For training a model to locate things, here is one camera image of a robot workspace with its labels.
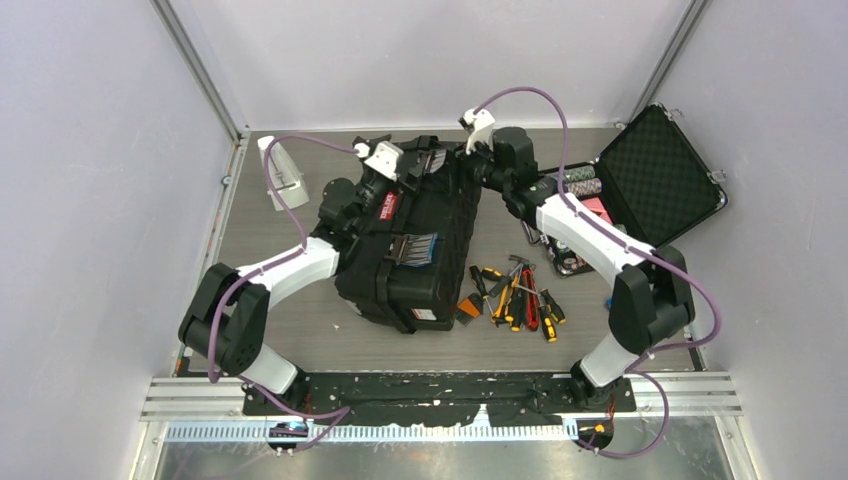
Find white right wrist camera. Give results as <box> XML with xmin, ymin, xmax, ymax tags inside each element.
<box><xmin>459</xmin><ymin>108</ymin><xmax>496</xmax><ymax>155</ymax></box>

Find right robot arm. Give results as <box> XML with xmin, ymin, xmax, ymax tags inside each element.
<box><xmin>463</xmin><ymin>127</ymin><xmax>695</xmax><ymax>411</ymax></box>

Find poker chip row top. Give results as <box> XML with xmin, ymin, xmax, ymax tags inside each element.
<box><xmin>563</xmin><ymin>164</ymin><xmax>596</xmax><ymax>183</ymax></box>

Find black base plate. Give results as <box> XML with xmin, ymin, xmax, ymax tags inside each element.
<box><xmin>279</xmin><ymin>372</ymin><xmax>636</xmax><ymax>427</ymax></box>

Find red card deck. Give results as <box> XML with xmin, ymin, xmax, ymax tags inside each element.
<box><xmin>581</xmin><ymin>197</ymin><xmax>613</xmax><ymax>224</ymax></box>

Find yellow black screwdriver right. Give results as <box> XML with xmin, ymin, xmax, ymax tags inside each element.
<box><xmin>537</xmin><ymin>289</ymin><xmax>565</xmax><ymax>343</ymax></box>

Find orange black bit holder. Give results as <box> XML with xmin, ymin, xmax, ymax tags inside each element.
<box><xmin>455</xmin><ymin>293</ymin><xmax>484</xmax><ymax>326</ymax></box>

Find poker chip row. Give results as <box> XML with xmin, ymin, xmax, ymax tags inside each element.
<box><xmin>565</xmin><ymin>178</ymin><xmax>603</xmax><ymax>198</ymax></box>
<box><xmin>563</xmin><ymin>164</ymin><xmax>596</xmax><ymax>183</ymax></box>

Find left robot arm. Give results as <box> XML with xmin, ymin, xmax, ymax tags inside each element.
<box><xmin>178</xmin><ymin>174</ymin><xmax>397</xmax><ymax>414</ymax></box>

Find red black pliers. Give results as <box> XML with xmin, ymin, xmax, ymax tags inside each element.
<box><xmin>520</xmin><ymin>267</ymin><xmax>539</xmax><ymax>331</ymax></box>

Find black plastic toolbox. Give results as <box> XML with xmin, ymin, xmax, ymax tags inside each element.
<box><xmin>334</xmin><ymin>135</ymin><xmax>482</xmax><ymax>334</ymax></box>

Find black aluminium poker chip case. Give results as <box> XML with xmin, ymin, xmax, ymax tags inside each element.
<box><xmin>569</xmin><ymin>103</ymin><xmax>728</xmax><ymax>248</ymax></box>

